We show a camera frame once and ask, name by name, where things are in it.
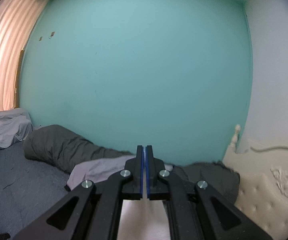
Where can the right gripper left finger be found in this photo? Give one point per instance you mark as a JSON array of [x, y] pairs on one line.
[[91, 210]]

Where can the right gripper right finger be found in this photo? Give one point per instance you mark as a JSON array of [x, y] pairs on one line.
[[196, 210]]

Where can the white garment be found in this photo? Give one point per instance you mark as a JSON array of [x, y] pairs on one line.
[[143, 219]]

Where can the grey shirt pile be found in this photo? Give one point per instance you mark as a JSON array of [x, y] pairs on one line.
[[96, 170]]

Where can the dark grey rolled duvet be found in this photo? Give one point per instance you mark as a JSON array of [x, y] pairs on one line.
[[62, 148]]

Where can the cream tufted headboard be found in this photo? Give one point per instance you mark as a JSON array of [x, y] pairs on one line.
[[263, 189]]

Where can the light grey blanket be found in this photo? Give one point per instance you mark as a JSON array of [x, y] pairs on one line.
[[15, 126]]

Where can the pink curtain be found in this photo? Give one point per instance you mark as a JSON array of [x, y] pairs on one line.
[[17, 19]]

